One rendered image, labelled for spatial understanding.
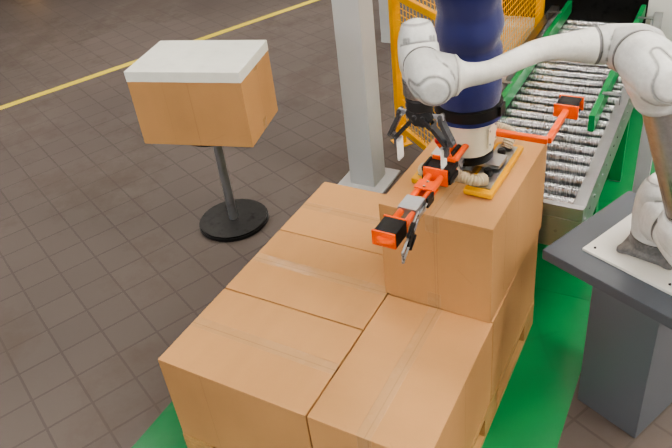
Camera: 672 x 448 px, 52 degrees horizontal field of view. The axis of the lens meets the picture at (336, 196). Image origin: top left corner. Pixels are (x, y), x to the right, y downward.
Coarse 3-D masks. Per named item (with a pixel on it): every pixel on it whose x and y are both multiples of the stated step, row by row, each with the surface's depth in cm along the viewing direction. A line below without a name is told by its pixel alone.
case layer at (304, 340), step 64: (320, 192) 315; (256, 256) 280; (320, 256) 276; (256, 320) 249; (320, 320) 246; (384, 320) 242; (448, 320) 239; (512, 320) 266; (192, 384) 235; (256, 384) 224; (320, 384) 221; (384, 384) 219; (448, 384) 216
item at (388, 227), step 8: (384, 216) 198; (392, 216) 198; (384, 224) 195; (392, 224) 194; (400, 224) 194; (376, 232) 193; (384, 232) 192; (392, 232) 191; (400, 232) 193; (400, 240) 194; (392, 248) 193
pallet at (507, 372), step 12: (528, 312) 294; (528, 324) 299; (516, 348) 294; (516, 360) 289; (504, 372) 270; (504, 384) 279; (492, 396) 260; (492, 408) 262; (492, 420) 267; (480, 432) 259; (192, 444) 261; (204, 444) 256; (480, 444) 257
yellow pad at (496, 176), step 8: (496, 144) 251; (496, 152) 245; (504, 152) 241; (512, 152) 244; (520, 152) 246; (512, 160) 241; (480, 168) 239; (488, 168) 233; (504, 168) 237; (488, 176) 232; (496, 176) 233; (504, 176) 234; (488, 184) 229; (496, 184) 229; (464, 192) 230; (472, 192) 228; (480, 192) 227; (488, 192) 226
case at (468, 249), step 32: (416, 160) 253; (544, 160) 257; (448, 192) 233; (512, 192) 229; (448, 224) 222; (480, 224) 217; (512, 224) 234; (384, 256) 244; (416, 256) 236; (448, 256) 229; (480, 256) 222; (512, 256) 244; (416, 288) 245; (448, 288) 237; (480, 288) 229; (480, 320) 237
